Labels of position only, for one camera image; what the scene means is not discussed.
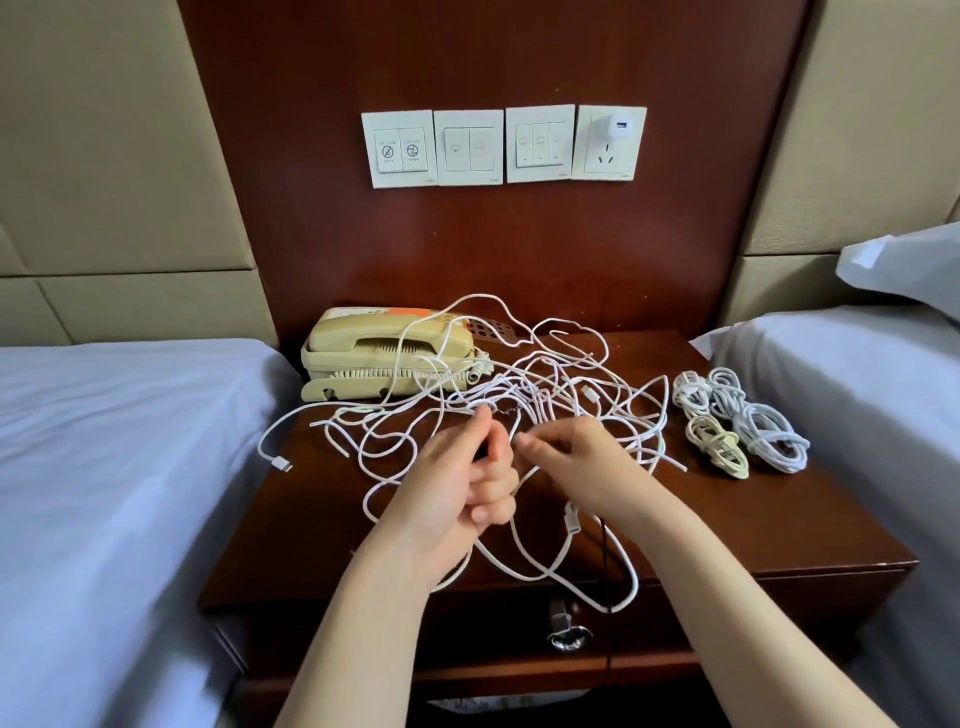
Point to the person's left hand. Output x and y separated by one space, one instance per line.
443 503

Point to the person's right hand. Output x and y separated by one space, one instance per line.
593 465

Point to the dark wooden drawer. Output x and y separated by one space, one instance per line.
330 638

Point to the person's right forearm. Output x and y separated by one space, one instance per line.
765 623

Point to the person's left forearm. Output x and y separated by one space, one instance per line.
360 645

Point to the wooden nightstand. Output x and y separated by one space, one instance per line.
810 518

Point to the white crumpled bag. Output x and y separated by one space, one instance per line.
503 699

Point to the right bed white sheet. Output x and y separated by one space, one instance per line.
885 405

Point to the bed white sheet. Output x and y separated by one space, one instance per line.
120 510
885 405

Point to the left bed white sheet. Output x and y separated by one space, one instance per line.
120 510

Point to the white plug-in charger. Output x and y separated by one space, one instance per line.
618 129

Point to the white pillow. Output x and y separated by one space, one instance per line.
915 270

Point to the beige padded headboard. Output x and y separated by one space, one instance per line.
120 150
870 135

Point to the dark wooden wall panel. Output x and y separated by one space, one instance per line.
495 240

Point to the white triple rocker wall switch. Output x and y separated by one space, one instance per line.
542 144

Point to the white double rocker wall switch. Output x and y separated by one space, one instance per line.
470 149

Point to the white two-button wall switch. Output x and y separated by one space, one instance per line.
399 150

